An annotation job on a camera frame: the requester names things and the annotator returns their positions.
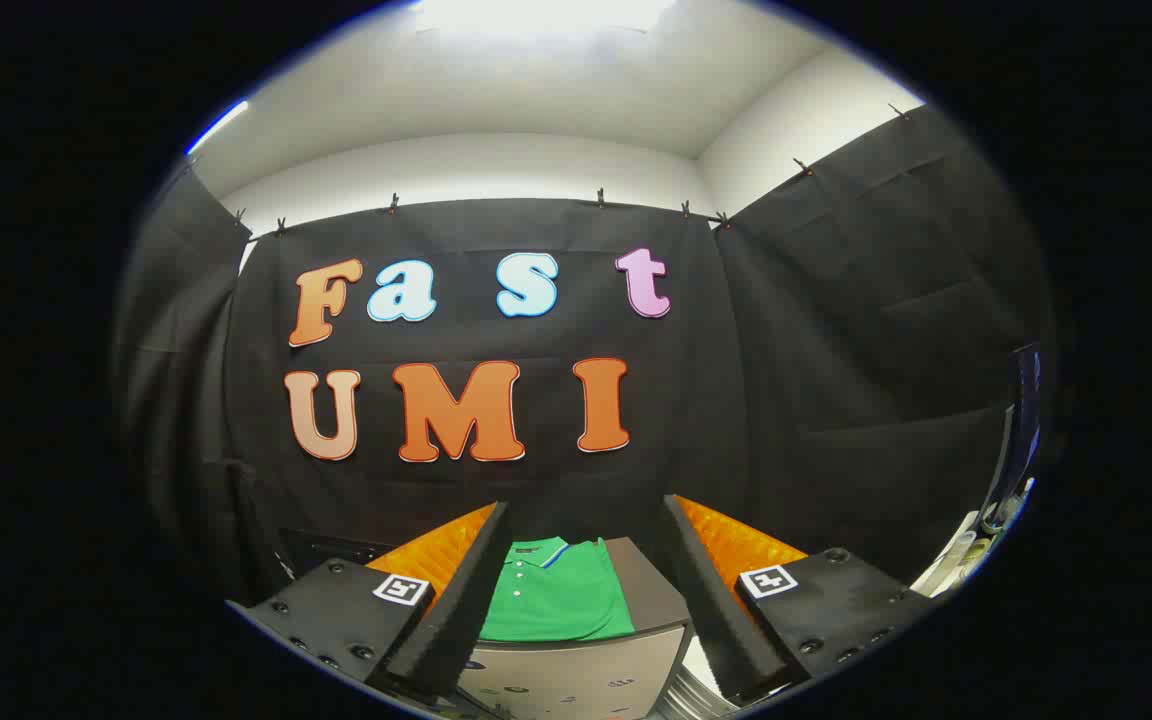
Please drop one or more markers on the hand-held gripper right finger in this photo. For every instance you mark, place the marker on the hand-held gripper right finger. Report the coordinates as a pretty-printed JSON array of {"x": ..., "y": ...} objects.
[{"x": 711, "y": 620}]

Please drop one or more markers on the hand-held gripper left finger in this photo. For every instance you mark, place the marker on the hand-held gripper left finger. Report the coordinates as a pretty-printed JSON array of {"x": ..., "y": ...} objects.
[{"x": 471, "y": 600}]

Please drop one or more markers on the green polo shirt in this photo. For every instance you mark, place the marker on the green polo shirt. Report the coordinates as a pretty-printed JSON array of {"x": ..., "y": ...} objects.
[{"x": 556, "y": 600}]

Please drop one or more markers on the white object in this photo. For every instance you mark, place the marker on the white object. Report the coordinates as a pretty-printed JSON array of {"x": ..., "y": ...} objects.
[{"x": 956, "y": 560}]

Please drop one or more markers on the ceiling light strip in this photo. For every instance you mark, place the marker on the ceiling light strip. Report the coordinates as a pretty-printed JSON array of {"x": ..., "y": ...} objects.
[{"x": 218, "y": 127}]

